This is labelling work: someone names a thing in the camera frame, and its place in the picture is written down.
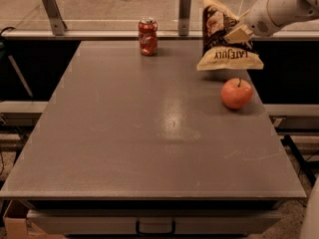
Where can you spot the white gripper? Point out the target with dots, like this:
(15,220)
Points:
(260,19)

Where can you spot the brown Late July chip bag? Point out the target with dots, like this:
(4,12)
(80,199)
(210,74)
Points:
(217,54)

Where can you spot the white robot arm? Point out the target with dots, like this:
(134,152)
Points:
(283,13)

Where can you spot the red apple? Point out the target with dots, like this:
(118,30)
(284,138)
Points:
(236,93)

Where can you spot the orange soda can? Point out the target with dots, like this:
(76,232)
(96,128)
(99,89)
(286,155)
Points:
(148,36)

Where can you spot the grey table drawer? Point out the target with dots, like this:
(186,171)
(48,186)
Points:
(122,222)

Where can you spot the cardboard box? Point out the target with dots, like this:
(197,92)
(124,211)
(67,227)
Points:
(18,226)

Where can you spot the middle metal rail bracket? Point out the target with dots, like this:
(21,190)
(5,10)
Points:
(183,17)

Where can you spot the metal rail bracket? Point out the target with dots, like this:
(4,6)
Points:
(57,24)
(183,17)

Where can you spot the left metal rail bracket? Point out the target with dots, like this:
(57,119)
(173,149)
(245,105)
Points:
(57,24)

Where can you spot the black drawer handle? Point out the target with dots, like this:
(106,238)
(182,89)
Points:
(155,227)

